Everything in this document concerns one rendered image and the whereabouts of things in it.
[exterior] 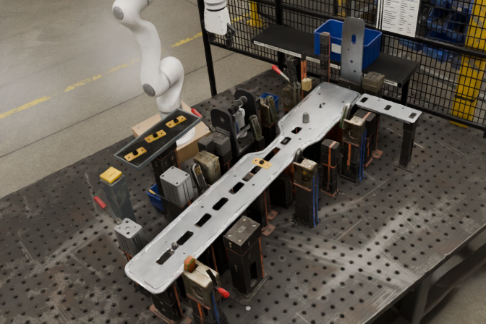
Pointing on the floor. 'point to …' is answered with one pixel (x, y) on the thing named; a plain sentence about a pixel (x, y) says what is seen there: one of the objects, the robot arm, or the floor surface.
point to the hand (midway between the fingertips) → (220, 42)
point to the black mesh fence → (359, 18)
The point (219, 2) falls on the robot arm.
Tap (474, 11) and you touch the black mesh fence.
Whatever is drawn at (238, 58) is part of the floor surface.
